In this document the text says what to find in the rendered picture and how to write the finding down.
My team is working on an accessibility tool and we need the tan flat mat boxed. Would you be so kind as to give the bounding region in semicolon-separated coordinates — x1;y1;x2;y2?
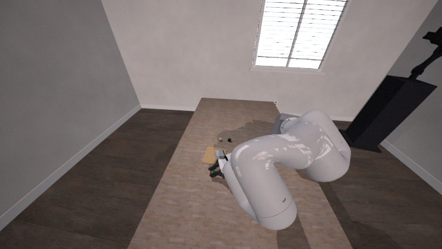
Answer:
202;146;227;165

